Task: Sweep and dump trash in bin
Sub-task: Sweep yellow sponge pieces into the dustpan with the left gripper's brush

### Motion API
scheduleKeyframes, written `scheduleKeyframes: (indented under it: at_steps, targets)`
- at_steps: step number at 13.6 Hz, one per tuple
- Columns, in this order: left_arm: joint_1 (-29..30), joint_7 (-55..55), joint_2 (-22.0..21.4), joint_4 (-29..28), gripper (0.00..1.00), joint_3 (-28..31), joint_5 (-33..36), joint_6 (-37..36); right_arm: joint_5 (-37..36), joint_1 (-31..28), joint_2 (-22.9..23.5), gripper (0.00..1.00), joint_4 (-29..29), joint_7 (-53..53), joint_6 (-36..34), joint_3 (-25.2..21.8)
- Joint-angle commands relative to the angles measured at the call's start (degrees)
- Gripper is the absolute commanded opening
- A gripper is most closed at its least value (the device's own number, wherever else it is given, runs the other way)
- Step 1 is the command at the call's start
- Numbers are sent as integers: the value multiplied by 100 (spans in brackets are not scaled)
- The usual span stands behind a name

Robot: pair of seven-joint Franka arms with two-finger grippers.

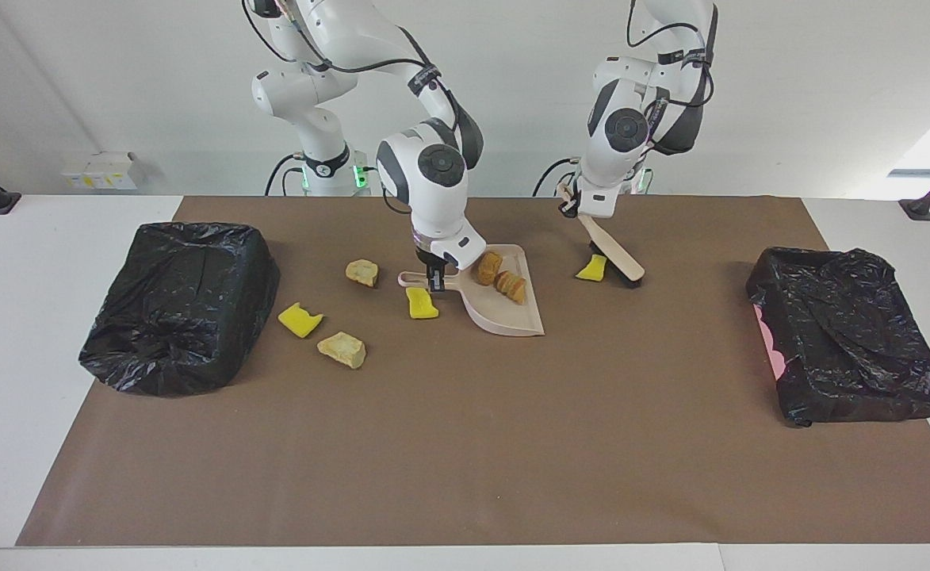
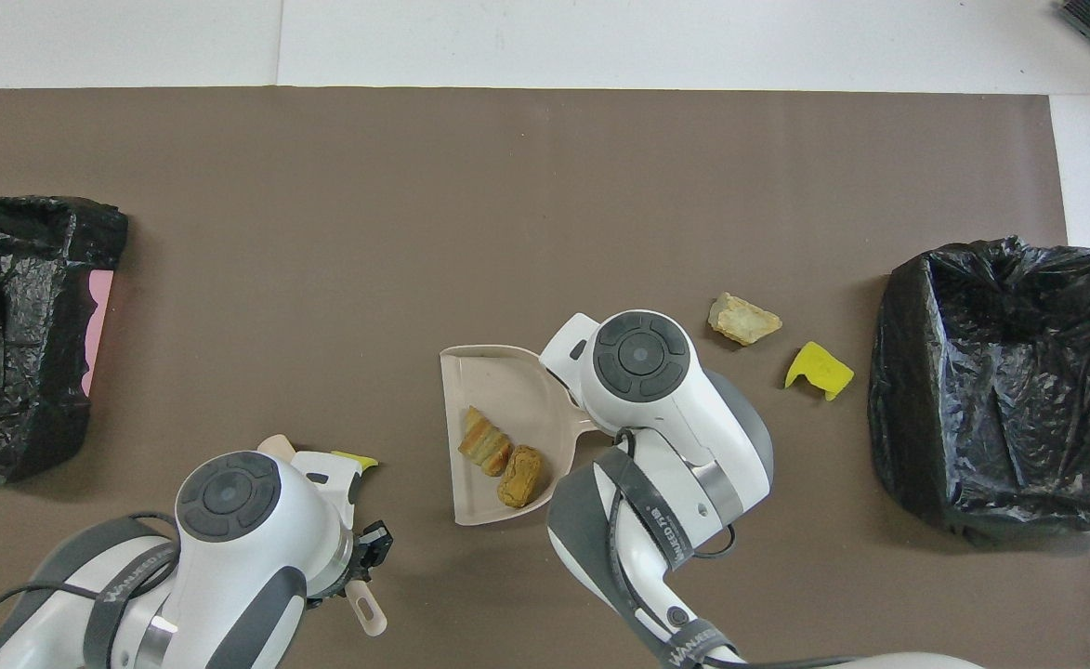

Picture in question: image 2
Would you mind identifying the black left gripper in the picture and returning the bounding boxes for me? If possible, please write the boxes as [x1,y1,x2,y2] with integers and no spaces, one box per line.
[351,520,395,582]

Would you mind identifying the beige hand brush black bristles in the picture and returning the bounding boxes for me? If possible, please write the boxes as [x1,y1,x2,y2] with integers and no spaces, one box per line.
[256,434,387,638]

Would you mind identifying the toy croissant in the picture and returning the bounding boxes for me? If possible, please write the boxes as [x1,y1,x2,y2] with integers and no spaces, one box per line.
[457,405,514,478]

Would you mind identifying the brown toy bread roll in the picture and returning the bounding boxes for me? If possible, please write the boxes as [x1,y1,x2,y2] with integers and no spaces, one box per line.
[496,445,545,508]

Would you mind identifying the beige plastic dustpan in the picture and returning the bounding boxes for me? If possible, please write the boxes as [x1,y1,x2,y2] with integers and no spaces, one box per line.
[440,345,601,527]

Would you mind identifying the large beige rock chunk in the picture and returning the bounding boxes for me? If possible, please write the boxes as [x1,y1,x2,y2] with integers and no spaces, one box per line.
[707,292,783,348]

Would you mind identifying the yellow notched sponge piece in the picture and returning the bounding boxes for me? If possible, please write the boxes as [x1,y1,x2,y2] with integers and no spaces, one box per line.
[784,341,855,402]

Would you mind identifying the pink plastic bin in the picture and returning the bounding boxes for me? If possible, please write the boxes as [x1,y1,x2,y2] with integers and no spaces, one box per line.
[80,269,115,396]

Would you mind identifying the black crumpled trash bag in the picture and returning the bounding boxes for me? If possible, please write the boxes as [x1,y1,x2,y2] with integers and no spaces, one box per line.
[0,194,129,486]

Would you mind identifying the black bag lined trash bin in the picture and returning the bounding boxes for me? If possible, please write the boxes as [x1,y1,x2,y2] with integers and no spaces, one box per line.
[868,236,1090,549]

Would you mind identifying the brown paper table mat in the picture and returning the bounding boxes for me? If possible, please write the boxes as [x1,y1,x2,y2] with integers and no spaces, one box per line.
[0,87,1090,669]

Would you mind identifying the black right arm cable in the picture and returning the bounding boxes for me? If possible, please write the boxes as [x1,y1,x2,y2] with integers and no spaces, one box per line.
[608,429,741,669]

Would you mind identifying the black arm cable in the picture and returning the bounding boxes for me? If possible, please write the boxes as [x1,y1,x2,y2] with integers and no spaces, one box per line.
[608,429,741,669]
[0,511,178,669]

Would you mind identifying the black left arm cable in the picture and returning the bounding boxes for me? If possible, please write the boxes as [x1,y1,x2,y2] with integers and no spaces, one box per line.
[0,511,178,669]

